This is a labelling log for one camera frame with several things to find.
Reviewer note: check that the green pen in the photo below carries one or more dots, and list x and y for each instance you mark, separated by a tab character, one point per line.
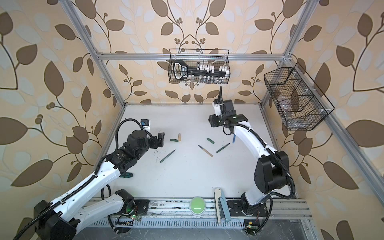
222	148
167	156

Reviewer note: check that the black wire basket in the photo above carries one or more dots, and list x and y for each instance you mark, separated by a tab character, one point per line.
300	102
216	57

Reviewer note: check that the green pen right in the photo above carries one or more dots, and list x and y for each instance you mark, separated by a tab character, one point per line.
222	148

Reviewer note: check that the black wire basket back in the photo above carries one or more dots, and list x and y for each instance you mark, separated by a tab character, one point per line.
216	57

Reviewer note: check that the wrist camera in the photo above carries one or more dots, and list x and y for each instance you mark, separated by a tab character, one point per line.
146	124
222	108

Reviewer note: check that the grey teal tool holder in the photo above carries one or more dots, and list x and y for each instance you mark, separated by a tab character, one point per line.
222	209

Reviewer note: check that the green pen left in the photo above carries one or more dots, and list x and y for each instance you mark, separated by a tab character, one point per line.
167	156

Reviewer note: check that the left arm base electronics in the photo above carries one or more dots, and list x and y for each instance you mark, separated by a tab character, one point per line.
132	211

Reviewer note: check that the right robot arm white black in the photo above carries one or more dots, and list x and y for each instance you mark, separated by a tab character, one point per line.
272	176

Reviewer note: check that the black wire basket right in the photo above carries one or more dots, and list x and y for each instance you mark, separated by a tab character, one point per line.
300	102

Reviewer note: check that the green handled screwdriver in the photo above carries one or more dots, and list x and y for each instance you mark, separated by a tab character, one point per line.
126	175

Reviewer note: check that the black bit set case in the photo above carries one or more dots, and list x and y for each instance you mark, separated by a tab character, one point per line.
183	71

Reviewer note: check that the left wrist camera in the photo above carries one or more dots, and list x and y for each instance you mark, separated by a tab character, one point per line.
146	124

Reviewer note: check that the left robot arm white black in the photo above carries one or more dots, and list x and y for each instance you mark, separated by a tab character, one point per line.
67	215

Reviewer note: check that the tan pen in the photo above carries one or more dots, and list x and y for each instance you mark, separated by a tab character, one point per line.
205	151

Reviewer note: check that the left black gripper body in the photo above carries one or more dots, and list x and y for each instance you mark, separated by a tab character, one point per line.
152	143

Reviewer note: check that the green round button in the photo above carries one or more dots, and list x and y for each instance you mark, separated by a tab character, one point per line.
197	206

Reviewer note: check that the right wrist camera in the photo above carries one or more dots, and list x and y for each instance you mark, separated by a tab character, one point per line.
222	108

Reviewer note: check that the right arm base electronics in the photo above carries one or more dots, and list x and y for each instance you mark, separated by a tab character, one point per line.
255	217

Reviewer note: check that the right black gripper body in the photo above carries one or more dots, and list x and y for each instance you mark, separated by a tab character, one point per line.
217	121

